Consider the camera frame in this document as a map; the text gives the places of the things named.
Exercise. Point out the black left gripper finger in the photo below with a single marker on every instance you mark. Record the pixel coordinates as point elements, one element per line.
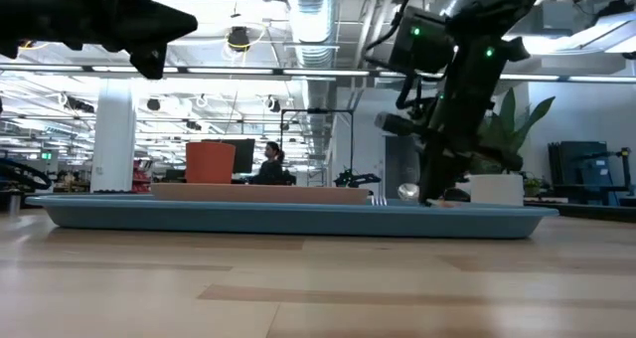
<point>149,59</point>
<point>159,22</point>

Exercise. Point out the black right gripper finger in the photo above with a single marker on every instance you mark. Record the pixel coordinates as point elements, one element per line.
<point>433,179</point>
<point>454,169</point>

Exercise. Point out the orange plastic cup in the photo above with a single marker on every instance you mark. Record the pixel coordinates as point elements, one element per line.
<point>210,164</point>

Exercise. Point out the orange round plate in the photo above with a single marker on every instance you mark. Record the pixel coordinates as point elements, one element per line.
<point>258,194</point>

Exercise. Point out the black background robot arm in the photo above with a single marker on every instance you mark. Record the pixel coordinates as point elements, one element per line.
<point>355,179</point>

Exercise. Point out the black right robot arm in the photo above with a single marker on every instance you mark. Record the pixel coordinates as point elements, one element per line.
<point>502,0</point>

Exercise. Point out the blue plastic tray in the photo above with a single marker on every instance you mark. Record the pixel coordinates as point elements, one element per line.
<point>298,221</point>

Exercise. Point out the white round plant pot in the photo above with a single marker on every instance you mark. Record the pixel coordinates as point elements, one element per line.
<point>497,189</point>

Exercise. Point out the green snake plant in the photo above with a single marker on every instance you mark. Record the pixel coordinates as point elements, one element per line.
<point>512,124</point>

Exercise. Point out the small background potted plant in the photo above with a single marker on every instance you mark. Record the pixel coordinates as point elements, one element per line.
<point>530,184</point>

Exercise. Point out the black round ceiling device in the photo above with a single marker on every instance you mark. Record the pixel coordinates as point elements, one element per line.
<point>238,39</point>

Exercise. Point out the white square pillar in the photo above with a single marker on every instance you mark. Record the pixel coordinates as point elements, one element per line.
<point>113,144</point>

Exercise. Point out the dark equipment rack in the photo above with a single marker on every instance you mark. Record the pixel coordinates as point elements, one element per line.
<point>571,169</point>

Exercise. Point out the red tool chest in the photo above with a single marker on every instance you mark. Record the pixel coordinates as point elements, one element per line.
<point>140,176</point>

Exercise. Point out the black computer monitor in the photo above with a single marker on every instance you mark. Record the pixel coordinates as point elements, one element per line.
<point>244,156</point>

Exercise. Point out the black curved hoop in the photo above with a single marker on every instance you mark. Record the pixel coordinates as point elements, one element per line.
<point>46,179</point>

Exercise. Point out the person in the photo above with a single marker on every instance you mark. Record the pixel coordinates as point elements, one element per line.
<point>270,171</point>

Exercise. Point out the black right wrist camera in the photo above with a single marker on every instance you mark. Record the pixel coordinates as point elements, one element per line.
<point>422,42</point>

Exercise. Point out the black aluminium table frame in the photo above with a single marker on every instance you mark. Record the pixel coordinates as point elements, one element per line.
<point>586,211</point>

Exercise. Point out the silver ceiling ventilation duct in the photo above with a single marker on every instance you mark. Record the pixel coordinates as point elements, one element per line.
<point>313,30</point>

